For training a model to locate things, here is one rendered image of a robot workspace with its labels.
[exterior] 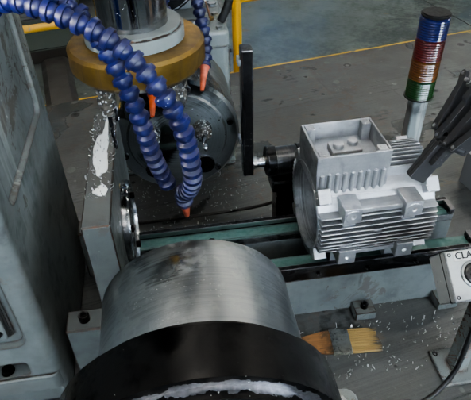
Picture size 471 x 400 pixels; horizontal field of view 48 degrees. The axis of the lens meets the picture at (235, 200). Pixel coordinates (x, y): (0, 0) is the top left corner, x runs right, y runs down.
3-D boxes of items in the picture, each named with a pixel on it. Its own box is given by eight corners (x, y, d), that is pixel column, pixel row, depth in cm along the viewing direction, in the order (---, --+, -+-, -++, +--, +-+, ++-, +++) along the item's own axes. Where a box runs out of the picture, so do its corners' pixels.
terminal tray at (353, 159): (314, 197, 84) (318, 159, 80) (298, 159, 92) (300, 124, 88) (387, 187, 85) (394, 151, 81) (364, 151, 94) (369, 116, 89)
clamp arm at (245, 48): (240, 177, 102) (237, 51, 85) (238, 167, 104) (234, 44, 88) (258, 175, 102) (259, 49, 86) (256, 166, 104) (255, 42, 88)
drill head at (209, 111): (123, 220, 105) (99, 109, 89) (125, 116, 136) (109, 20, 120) (247, 205, 107) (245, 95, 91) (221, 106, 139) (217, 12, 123)
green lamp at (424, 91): (411, 103, 115) (415, 84, 112) (399, 90, 119) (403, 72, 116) (437, 101, 115) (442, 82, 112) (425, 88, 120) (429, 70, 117)
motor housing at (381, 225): (315, 281, 91) (324, 195, 79) (288, 210, 105) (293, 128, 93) (425, 264, 93) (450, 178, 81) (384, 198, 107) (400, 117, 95)
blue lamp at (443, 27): (422, 44, 106) (427, 21, 103) (411, 32, 111) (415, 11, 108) (451, 41, 107) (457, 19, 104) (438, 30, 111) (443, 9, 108)
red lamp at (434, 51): (418, 64, 109) (422, 44, 106) (407, 52, 113) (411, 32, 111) (446, 62, 109) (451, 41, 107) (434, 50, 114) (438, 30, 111)
